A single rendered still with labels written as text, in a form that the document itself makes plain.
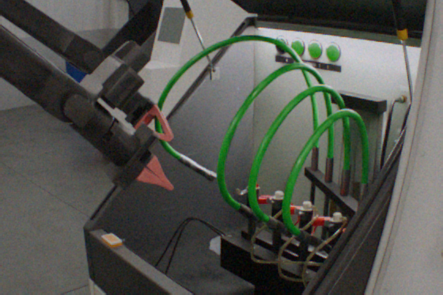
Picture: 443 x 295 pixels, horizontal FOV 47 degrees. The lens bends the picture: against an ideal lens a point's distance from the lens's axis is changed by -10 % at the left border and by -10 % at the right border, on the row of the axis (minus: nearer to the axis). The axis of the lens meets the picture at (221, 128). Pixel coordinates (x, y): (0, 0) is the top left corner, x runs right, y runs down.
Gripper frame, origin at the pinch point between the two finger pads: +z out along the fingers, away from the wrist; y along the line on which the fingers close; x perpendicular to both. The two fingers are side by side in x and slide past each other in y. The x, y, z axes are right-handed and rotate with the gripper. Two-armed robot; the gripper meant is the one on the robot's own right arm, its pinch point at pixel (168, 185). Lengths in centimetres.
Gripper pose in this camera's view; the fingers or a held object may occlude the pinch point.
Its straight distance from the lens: 90.4
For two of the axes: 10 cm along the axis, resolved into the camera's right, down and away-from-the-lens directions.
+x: -4.0, -2.2, 8.9
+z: 6.5, 6.1, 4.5
